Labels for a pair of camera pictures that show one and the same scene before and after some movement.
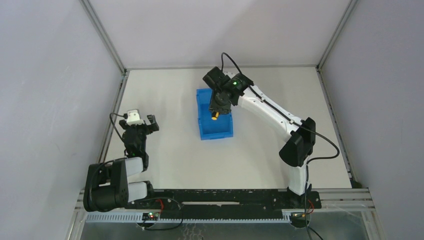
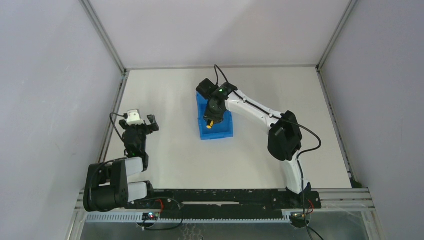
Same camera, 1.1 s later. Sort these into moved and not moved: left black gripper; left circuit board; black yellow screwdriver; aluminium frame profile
Moved: black yellow screwdriver
Not moved: aluminium frame profile; left black gripper; left circuit board
